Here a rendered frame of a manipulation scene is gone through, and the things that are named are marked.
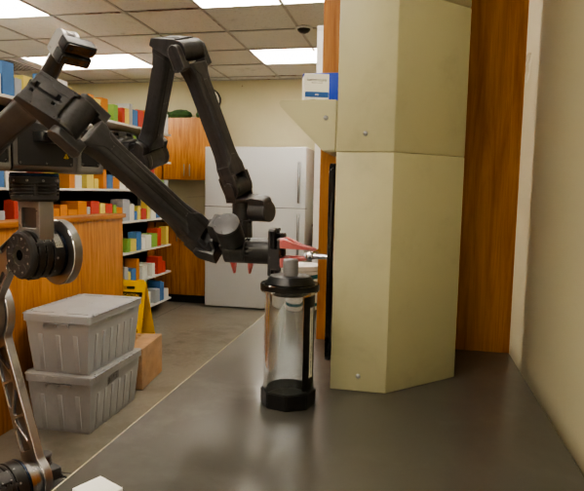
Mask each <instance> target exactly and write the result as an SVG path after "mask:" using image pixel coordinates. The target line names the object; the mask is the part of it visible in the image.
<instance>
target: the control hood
mask: <svg viewBox="0 0 584 491"><path fill-rule="evenodd" d="M280 105H281V107H282V108H283V109H284V111H285V112H286V113H287V114H288V115H289V116H290V117H291V118H292V119H293V120H294V121H295V122H296V123H297V124H298V125H299V126H300V127H301V128H302V130H303V131H304V132H305V133H306V134H307V135H308V136H309V137H310V138H311V139H312V140H313V141H314V142H315V143H316V144H317V145H318V146H319V147H320V148H321V150H322V151H324V152H326V153H328V154H330V155H332V156H335V157H336V137H337V100H336V99H306V100H281V101H280Z"/></svg>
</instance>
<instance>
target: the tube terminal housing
mask: <svg viewBox="0 0 584 491"><path fill-rule="evenodd" d="M471 14H472V9H471V8H467V7H464V6H461V5H457V4H454V3H450V2H448V1H444V0H340V27H339V64H338V101H337V137H336V171H335V208H334V244H333V281H332V318H331V389H340V390H351V391H362V392H373V393H384V394H386V393H390V392H394V391H398V390H402V389H406V388H410V387H414V386H418V385H422V384H427V383H431V382H435V381H439V380H443V379H447V378H451V377H453V376H454V358H455V337H456V317H457V297H458V277H459V256H460V236H461V216H462V196H463V175H464V158H463V157H464V155H465V134H466V114H467V94H468V74H469V54H470V34H471Z"/></svg>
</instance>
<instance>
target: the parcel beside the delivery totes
mask: <svg viewBox="0 0 584 491"><path fill-rule="evenodd" d="M135 348H141V356H140V357H139V358H138V369H137V377H136V390H143V389H144V388H145V387H146V386H147V385H148V384H149V383H150V382H151V381H152V380H153V379H154V378H155V377H156V376H157V375H158V374H159V373H160V372H161V371H162V334H156V333H136V341H135Z"/></svg>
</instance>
